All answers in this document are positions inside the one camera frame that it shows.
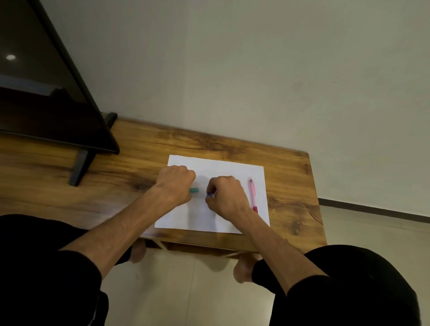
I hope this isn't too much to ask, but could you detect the person's leg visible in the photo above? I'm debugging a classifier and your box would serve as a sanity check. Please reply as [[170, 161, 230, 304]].
[[251, 244, 409, 298], [0, 214, 133, 266]]

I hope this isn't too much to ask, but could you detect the person's left foot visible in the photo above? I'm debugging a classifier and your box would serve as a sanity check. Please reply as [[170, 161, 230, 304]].
[[129, 238, 147, 264]]

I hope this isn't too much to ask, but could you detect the person's right forearm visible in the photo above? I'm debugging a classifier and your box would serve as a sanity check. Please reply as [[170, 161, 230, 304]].
[[231, 206, 329, 297]]

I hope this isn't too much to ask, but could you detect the person's left forearm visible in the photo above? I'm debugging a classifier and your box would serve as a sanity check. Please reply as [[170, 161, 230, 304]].
[[58, 186, 179, 280]]

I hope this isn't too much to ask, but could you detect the person's left leg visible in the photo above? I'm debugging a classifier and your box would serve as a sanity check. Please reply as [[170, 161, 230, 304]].
[[0, 214, 133, 266]]

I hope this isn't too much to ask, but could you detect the person's foot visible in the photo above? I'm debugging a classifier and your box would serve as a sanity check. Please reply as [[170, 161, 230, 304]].
[[129, 238, 147, 264], [233, 253, 263, 285]]

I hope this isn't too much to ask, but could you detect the person's right foot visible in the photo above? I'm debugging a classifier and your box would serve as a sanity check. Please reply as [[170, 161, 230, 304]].
[[233, 253, 263, 285]]

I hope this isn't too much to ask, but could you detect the person's right hand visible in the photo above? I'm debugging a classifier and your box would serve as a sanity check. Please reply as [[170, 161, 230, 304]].
[[205, 176, 251, 221]]

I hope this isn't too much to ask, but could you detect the black right sleeve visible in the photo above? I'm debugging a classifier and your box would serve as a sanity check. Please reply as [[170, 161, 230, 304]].
[[268, 274, 422, 326]]

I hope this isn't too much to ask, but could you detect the black sleeve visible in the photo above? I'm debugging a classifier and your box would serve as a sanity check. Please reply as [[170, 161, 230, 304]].
[[0, 249, 110, 326], [268, 274, 422, 326]]

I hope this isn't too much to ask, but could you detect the black television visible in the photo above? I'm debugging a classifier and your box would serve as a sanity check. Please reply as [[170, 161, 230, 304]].
[[0, 0, 121, 187]]

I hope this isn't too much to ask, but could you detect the person's right leg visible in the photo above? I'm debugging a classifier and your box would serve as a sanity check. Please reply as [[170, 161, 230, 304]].
[[251, 244, 409, 298]]

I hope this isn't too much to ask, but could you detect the person's left hand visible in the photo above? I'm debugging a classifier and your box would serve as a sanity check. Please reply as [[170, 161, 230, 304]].
[[153, 165, 196, 206]]

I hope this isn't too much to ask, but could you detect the white paper sheet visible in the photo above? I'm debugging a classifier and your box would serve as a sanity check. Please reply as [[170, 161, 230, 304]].
[[154, 154, 271, 235]]

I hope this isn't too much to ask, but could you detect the black left sleeve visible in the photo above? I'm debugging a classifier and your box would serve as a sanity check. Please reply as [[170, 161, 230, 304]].
[[0, 249, 110, 326]]

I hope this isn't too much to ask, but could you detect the pink pen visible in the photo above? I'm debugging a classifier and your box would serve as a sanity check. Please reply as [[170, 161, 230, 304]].
[[248, 178, 259, 214]]

